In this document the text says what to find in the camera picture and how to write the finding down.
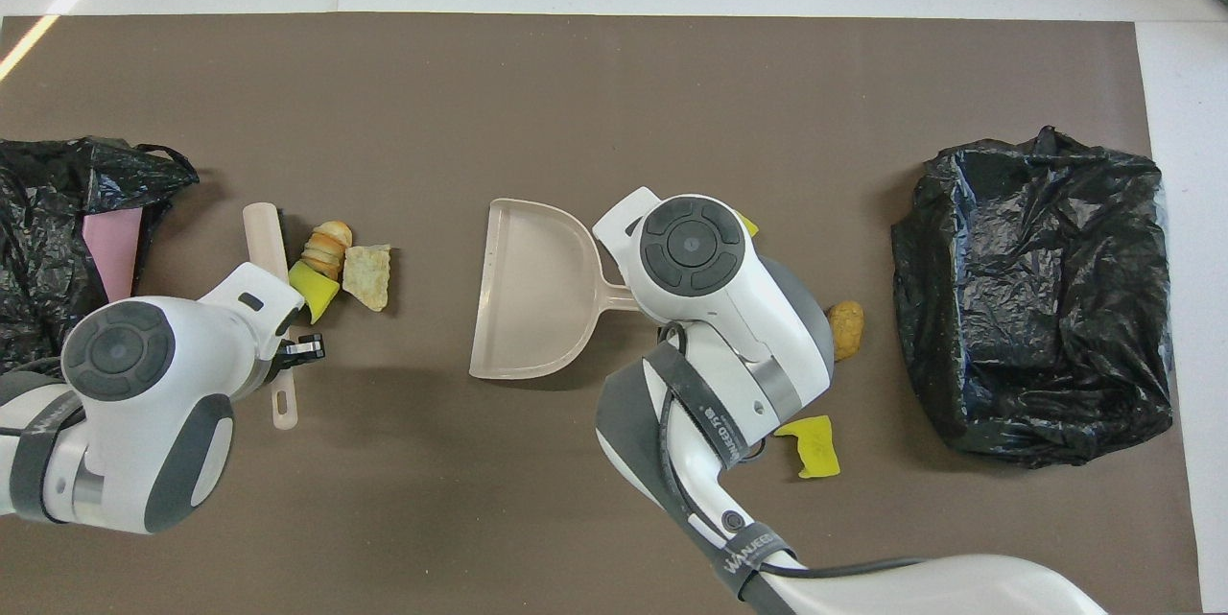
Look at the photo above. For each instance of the beige hand brush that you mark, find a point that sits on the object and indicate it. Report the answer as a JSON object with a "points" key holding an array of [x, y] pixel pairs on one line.
{"points": [[264, 236]]}

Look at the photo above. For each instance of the beige foam rock chunk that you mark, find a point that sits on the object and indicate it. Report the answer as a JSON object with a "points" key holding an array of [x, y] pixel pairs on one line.
{"points": [[367, 277]]}

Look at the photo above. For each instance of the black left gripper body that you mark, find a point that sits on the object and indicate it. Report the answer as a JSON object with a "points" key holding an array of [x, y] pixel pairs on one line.
{"points": [[274, 367]]}

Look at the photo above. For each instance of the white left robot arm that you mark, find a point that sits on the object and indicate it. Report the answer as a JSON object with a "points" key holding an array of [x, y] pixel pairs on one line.
{"points": [[144, 404]]}

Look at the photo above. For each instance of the beige plastic dustpan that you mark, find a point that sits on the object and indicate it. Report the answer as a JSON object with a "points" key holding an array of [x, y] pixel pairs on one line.
{"points": [[528, 289]]}

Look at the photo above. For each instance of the brown potato shaped bread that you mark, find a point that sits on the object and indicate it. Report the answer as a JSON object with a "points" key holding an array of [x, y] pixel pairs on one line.
{"points": [[847, 332]]}

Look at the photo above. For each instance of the pink box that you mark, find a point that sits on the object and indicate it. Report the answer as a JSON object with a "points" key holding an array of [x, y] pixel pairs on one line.
{"points": [[110, 246]]}

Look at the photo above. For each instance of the black bag lined bin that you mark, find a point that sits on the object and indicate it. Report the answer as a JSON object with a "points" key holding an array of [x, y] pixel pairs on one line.
{"points": [[1036, 308]]}

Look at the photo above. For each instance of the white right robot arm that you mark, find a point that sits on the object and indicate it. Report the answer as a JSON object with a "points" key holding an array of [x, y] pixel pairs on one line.
{"points": [[729, 308]]}

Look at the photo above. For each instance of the brown table mat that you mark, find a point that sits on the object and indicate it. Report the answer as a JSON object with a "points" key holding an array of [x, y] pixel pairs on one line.
{"points": [[576, 97]]}

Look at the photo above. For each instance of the striped croissant bread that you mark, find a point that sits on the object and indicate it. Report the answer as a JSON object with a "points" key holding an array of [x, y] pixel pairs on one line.
{"points": [[328, 248]]}

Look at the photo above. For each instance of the black trash bag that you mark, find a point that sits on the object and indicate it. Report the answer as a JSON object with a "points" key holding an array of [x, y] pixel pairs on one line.
{"points": [[38, 212]]}

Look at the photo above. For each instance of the yellow sponge piece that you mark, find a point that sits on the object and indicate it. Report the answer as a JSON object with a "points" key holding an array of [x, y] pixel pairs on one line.
{"points": [[315, 294], [815, 447], [748, 226]]}

